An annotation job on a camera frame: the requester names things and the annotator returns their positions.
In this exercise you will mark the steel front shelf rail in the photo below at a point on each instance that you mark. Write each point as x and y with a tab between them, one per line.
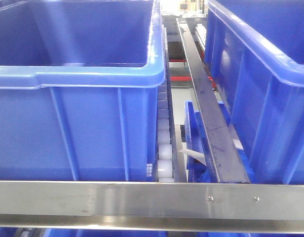
185	207

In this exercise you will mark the white roller track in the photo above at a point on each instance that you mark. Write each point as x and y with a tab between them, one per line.
163	165

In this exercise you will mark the large blue bin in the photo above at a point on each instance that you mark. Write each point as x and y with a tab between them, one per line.
79	86
255	53

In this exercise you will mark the blue bin lower shelf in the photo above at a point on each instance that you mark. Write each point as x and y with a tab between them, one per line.
194	136

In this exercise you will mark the large blue bin right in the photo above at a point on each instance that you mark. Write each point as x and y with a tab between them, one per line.
255	53

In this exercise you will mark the large blue bin left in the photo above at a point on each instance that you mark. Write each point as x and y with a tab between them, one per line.
79	86

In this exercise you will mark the steel divider bar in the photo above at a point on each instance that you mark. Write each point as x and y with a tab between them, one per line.
222	158

